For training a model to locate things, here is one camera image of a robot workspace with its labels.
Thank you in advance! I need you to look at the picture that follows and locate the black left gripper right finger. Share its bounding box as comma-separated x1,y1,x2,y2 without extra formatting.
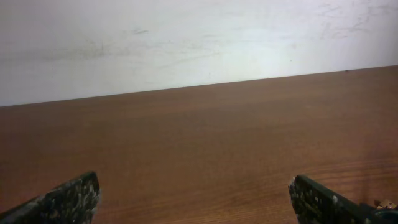
288,175,397,224

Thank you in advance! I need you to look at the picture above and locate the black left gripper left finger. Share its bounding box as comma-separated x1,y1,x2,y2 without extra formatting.
1,171,100,224

